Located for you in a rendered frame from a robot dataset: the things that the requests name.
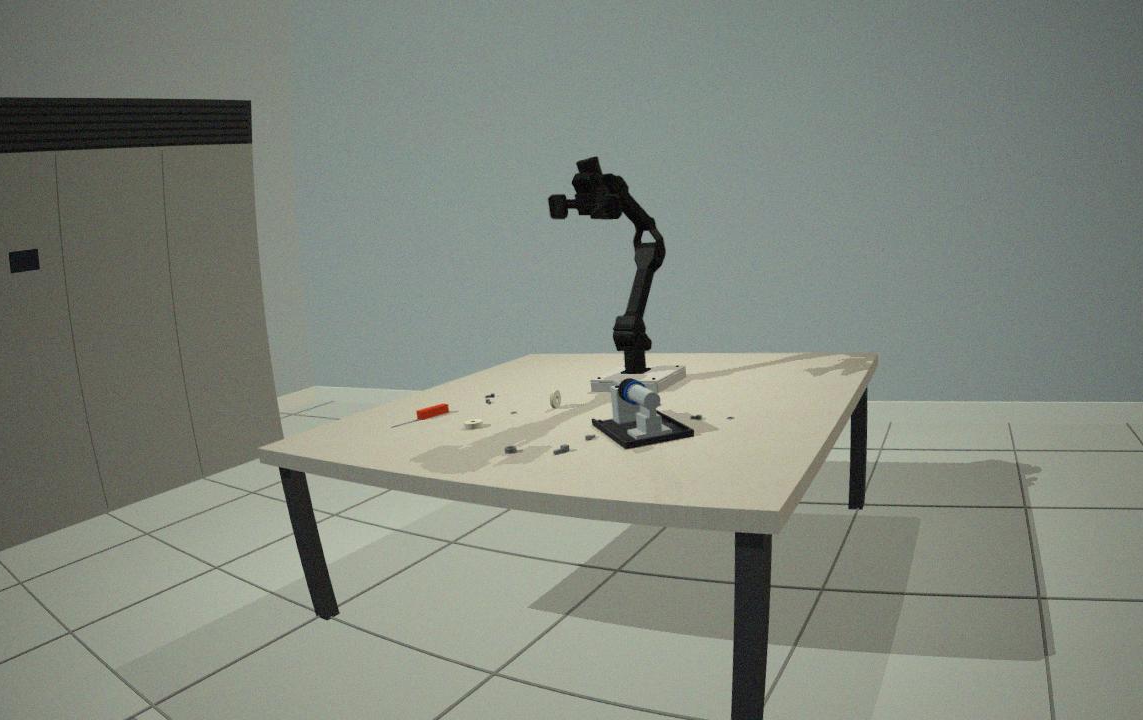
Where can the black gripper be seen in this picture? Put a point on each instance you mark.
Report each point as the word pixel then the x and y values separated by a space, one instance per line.
pixel 604 206

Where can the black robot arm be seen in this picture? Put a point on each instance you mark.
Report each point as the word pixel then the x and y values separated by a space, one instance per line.
pixel 629 330

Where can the red-handled screwdriver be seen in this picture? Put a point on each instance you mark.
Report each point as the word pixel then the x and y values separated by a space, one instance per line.
pixel 430 412

